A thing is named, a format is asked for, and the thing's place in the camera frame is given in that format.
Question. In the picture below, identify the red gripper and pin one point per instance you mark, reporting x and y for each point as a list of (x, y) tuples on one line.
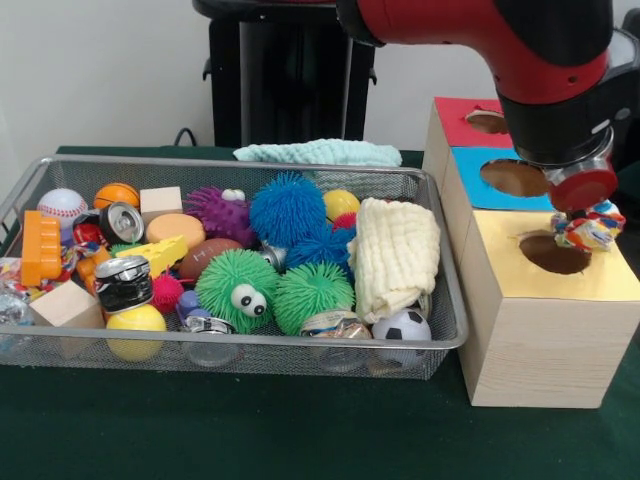
[(583, 189)]

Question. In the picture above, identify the multicoloured patterned cloth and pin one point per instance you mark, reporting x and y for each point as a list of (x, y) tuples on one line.
[(592, 228)]

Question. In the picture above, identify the cream waffle cloth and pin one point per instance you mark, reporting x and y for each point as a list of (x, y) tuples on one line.
[(397, 258)]

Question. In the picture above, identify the silver drink can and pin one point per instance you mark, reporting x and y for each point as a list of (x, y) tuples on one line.
[(123, 285)]

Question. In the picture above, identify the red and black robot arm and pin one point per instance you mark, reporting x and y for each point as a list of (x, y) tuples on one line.
[(540, 60)]

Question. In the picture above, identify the wooden box with three holes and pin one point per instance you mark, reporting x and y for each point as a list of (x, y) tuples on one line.
[(545, 330)]

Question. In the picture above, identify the clear mesh bin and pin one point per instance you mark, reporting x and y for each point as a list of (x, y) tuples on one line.
[(250, 356)]

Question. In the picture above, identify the small soccer ball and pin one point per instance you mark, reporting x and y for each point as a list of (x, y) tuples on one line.
[(402, 325)]

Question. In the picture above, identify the mint green cloth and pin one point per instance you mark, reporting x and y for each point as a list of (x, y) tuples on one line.
[(320, 151)]

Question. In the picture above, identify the blue spiky ball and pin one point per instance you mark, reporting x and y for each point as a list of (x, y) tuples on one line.
[(288, 208)]

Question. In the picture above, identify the green spiky ball with face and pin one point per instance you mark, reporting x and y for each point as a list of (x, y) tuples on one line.
[(237, 290)]

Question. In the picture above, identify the dark green tablecloth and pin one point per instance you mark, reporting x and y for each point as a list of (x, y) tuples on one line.
[(300, 430)]

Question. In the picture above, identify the yellow tennis ball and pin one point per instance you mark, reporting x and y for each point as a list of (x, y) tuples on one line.
[(135, 325)]

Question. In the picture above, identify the white baseball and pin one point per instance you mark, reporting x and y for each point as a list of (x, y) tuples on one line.
[(62, 205)]

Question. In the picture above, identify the plain wooden cube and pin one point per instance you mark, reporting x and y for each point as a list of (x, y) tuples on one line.
[(65, 305)]

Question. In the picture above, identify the orange toy building block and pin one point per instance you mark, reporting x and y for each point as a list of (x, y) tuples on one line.
[(40, 248)]

